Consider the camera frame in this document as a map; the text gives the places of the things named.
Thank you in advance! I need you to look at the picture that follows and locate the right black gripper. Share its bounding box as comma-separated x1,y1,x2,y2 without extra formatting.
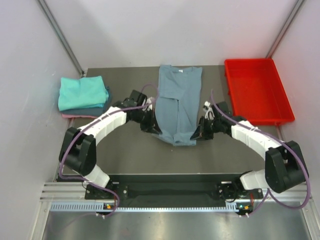
191,115,222,141

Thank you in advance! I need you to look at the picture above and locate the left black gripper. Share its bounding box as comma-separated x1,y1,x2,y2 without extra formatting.
133,107,162,135

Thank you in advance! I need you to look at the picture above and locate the grey-blue t shirt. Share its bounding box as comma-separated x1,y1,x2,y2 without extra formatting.
155,65,203,147

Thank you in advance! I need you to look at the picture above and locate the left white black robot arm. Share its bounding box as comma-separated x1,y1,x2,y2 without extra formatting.
58,90,161,199

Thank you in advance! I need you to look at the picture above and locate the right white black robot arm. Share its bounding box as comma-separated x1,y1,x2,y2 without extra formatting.
191,101,309,198

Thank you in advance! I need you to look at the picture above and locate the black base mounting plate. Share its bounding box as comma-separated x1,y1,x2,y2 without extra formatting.
84,181,263,201

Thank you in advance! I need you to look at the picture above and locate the red plastic bin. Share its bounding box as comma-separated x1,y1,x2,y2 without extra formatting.
224,58,295,126

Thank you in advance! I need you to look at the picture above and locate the teal folded t shirt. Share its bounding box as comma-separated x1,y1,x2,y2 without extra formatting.
58,76,106,112

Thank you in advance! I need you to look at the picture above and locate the pink folded t shirt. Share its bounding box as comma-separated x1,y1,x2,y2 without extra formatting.
61,113,98,119

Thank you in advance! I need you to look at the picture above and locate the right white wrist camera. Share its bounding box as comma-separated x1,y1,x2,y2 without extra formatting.
202,101,215,121

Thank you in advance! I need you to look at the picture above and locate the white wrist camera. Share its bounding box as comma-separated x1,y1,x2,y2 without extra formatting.
202,101,215,121
142,97,155,112

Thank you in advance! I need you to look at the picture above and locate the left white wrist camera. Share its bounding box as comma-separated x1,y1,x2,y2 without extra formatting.
142,97,155,112

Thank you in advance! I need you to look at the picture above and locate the aluminium frame rail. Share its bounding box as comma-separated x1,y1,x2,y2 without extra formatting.
39,181,314,203

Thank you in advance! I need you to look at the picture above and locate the grey slotted cable duct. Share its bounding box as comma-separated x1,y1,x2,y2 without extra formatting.
50,201,250,213

